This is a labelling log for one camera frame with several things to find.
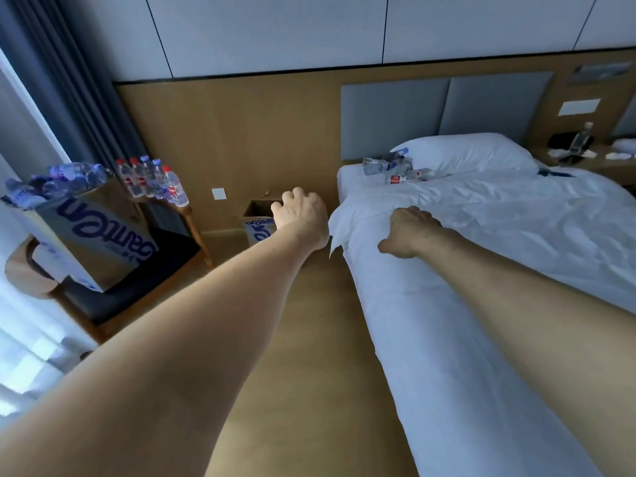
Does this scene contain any person's right hand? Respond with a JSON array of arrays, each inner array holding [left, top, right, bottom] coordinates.
[[378, 206, 444, 260]]

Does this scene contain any person's left hand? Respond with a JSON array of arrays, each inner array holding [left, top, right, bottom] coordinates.
[[271, 187, 330, 252]]

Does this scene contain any person's right forearm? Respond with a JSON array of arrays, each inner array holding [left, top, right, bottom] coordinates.
[[412, 227, 636, 477]]

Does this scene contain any person's left forearm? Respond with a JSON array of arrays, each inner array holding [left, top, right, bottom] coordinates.
[[0, 226, 321, 477]]

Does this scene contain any small blue-printed cardboard box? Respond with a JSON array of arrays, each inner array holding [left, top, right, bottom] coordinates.
[[242, 199, 280, 247]]

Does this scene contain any lying bottle with red label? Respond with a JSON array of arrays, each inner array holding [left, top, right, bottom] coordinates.
[[386, 169, 434, 186]]

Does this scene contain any wooden side table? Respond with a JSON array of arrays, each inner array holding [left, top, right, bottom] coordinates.
[[130, 193, 215, 270]]

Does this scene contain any white pillow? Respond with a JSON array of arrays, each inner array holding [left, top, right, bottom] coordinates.
[[390, 133, 540, 176]]

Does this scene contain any grey padded headboard panel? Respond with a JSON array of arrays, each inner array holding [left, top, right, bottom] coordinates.
[[340, 78, 451, 162], [439, 71, 555, 144]]

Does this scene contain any white bed duvet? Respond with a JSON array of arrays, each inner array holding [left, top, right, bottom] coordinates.
[[328, 161, 636, 477]]

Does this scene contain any wooden chair with dark cushion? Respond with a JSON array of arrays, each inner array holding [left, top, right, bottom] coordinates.
[[4, 213, 214, 344]]

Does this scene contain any white tissue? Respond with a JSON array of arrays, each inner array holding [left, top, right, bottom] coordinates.
[[546, 148, 598, 161]]

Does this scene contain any black telephone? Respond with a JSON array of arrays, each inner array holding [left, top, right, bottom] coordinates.
[[548, 132, 583, 155]]

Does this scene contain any large blue-printed cardboard box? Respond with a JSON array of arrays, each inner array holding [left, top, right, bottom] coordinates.
[[2, 178, 160, 294]]

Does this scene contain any clear bottle on nightstand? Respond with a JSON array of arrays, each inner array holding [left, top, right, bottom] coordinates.
[[568, 122, 595, 155]]

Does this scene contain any wooden nightstand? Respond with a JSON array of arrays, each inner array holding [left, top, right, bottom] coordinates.
[[529, 143, 636, 187]]

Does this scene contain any pile of empty plastic bottles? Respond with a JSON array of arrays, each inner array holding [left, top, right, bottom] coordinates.
[[4, 162, 114, 210]]

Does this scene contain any dark grey curtain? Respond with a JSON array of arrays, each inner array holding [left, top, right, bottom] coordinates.
[[0, 0, 146, 170]]

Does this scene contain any white sheer curtain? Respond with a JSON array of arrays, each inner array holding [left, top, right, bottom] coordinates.
[[0, 49, 99, 419]]

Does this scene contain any white wall switch panel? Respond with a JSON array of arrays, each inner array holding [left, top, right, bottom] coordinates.
[[557, 98, 602, 118]]

